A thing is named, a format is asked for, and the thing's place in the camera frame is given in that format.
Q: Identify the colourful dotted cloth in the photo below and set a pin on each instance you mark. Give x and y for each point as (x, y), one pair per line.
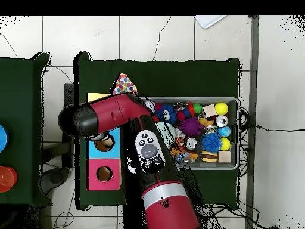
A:
(124, 84)

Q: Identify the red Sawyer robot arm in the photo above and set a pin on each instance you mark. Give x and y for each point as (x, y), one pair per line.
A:
(112, 114)

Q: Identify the wooden box with three holes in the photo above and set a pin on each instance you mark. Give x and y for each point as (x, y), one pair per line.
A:
(104, 174)

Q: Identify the blue fuzzy toy with eyes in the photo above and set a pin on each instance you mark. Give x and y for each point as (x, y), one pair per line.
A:
(168, 112)

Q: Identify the purple spiky toy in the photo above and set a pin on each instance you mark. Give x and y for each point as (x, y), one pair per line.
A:
(190, 126)

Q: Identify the dark green tablecloth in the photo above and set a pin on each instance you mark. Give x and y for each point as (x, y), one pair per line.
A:
(21, 95)
(178, 78)

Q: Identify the wooden block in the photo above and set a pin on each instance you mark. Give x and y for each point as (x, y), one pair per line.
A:
(210, 110)
(224, 156)

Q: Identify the blue spiky pom ball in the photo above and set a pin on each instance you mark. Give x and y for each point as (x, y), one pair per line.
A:
(212, 142)

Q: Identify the toy burger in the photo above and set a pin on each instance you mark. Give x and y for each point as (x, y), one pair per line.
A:
(209, 157)

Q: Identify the silver drink can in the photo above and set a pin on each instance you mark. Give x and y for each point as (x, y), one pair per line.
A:
(221, 121)

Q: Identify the yellow ball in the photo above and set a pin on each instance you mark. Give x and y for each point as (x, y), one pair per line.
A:
(226, 144)
(221, 108)

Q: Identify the blue globe ball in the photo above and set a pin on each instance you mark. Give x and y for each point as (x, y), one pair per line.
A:
(224, 131)

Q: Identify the white tray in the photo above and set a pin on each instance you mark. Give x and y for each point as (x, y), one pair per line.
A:
(208, 20)

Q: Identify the blue disc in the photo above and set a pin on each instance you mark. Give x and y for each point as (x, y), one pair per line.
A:
(2, 138)

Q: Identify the red disc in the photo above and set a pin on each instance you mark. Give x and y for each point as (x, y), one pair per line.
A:
(7, 179)

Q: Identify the grey floor rail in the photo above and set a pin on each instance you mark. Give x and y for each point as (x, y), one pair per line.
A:
(253, 71)

